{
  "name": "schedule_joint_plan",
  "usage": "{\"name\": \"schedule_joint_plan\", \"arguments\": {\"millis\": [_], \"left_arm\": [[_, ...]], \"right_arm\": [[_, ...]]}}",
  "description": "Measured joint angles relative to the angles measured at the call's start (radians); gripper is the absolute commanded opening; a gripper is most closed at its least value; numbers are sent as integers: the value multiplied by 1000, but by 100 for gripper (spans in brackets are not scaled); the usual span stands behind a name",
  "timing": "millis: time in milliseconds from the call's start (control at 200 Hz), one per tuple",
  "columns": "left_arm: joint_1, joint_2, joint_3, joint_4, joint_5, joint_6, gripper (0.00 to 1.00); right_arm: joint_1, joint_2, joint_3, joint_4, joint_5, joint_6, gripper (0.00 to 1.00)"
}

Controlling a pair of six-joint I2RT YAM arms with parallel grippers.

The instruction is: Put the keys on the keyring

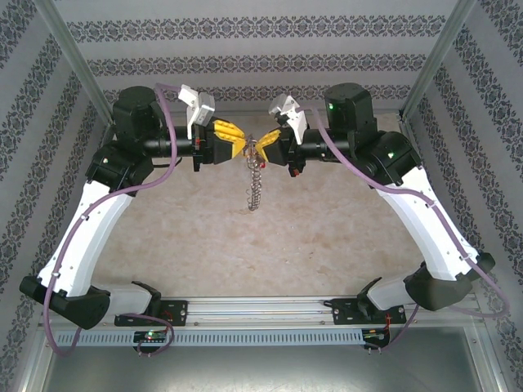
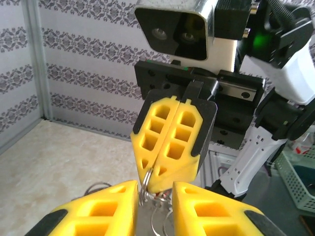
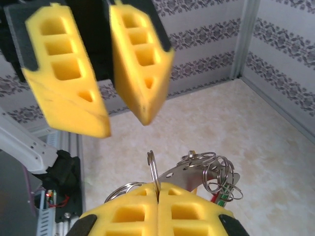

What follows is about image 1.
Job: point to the metal keyring plate with rings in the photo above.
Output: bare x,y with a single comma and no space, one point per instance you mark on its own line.
255,192

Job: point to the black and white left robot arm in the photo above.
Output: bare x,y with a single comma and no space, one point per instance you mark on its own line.
90,232

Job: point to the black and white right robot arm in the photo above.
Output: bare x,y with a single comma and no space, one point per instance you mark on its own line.
425,220

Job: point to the small circuit board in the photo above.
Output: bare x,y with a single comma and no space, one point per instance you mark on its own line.
376,335
151,335

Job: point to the grey sheet metal panel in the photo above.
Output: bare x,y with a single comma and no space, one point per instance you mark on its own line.
261,371

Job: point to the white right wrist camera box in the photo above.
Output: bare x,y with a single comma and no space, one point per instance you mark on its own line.
296,118

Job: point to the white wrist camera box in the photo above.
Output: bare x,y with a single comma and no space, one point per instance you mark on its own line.
296,118
202,108

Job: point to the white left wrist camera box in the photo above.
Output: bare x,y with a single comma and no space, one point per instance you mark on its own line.
202,108

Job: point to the aluminium frame post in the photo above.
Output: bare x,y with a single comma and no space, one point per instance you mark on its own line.
79,61
434,61

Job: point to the wide aluminium mounting rail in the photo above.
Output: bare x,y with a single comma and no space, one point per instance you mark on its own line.
261,310

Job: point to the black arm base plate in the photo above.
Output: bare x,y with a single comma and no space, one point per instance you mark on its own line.
345,312
177,312

